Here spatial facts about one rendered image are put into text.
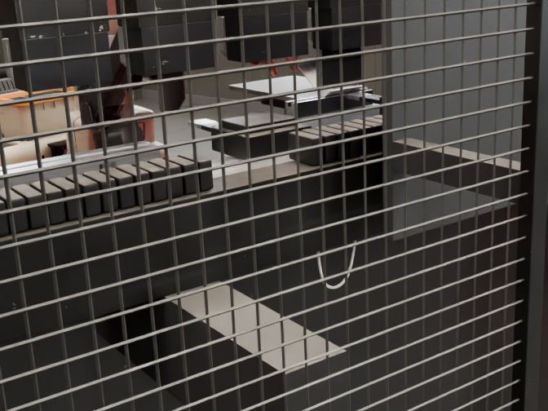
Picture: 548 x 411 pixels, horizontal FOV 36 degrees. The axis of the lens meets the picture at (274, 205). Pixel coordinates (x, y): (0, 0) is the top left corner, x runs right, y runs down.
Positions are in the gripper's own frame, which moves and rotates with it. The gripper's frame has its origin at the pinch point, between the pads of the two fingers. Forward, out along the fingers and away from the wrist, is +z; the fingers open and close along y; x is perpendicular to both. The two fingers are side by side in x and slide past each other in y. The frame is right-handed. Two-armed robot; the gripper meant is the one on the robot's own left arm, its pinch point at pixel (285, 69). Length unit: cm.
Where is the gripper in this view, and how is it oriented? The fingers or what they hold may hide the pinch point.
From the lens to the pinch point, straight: 187.2
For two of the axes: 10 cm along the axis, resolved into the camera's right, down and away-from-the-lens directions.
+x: -4.7, 2.8, 8.3
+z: 3.3, 9.4, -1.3
